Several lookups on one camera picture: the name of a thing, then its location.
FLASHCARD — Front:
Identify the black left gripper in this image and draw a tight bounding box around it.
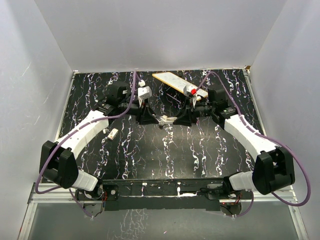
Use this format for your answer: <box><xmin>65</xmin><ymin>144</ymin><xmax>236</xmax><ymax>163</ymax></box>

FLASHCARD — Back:
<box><xmin>118</xmin><ymin>98</ymin><xmax>159</xmax><ymax>125</ymax></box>

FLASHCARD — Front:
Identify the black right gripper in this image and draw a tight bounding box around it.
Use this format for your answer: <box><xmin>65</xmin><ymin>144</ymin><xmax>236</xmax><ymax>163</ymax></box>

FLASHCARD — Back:
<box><xmin>173</xmin><ymin>97</ymin><xmax>215</xmax><ymax>127</ymax></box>

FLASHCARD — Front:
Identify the white stapler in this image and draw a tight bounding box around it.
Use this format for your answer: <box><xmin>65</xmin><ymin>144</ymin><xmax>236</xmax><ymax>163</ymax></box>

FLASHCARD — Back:
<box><xmin>158</xmin><ymin>115</ymin><xmax>177</xmax><ymax>127</ymax></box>

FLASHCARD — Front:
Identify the white staple box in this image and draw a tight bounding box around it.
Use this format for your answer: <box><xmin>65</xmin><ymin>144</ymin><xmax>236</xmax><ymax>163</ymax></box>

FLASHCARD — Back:
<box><xmin>107</xmin><ymin>128</ymin><xmax>119</xmax><ymax>140</ymax></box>

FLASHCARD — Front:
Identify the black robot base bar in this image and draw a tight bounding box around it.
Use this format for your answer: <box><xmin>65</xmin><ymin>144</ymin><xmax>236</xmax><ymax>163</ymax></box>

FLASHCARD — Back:
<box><xmin>75</xmin><ymin>178</ymin><xmax>253</xmax><ymax>211</ymax></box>

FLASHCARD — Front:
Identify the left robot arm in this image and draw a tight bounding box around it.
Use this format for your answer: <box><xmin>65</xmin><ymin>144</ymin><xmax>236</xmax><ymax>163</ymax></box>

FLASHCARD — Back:
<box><xmin>39</xmin><ymin>81</ymin><xmax>158</xmax><ymax>200</ymax></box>

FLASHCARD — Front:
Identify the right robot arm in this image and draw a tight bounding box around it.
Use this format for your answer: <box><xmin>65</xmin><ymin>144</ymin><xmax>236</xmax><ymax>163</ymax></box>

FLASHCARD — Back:
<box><xmin>173</xmin><ymin>84</ymin><xmax>296</xmax><ymax>199</ymax></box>

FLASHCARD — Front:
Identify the yellow framed whiteboard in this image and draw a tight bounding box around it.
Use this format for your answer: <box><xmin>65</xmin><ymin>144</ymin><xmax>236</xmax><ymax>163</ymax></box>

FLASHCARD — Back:
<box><xmin>152</xmin><ymin>72</ymin><xmax>208</xmax><ymax>98</ymax></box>

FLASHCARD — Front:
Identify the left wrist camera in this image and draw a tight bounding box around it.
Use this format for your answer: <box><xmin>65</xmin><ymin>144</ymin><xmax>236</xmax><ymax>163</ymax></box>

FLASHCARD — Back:
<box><xmin>137</xmin><ymin>80</ymin><xmax>153</xmax><ymax>106</ymax></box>

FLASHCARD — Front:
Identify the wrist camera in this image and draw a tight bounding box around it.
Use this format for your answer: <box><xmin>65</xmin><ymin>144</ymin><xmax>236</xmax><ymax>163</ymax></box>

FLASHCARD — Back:
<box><xmin>183</xmin><ymin>85</ymin><xmax>202</xmax><ymax>107</ymax></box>
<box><xmin>137</xmin><ymin>80</ymin><xmax>153</xmax><ymax>106</ymax></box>

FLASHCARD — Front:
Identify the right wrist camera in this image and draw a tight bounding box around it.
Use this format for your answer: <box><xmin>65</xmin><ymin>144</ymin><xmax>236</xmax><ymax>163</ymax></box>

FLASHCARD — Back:
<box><xmin>183</xmin><ymin>85</ymin><xmax>202</xmax><ymax>107</ymax></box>

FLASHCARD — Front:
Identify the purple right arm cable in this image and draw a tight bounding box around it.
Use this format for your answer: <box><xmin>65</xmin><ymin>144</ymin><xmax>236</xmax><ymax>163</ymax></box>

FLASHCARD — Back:
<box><xmin>197</xmin><ymin>71</ymin><xmax>312</xmax><ymax>207</ymax></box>

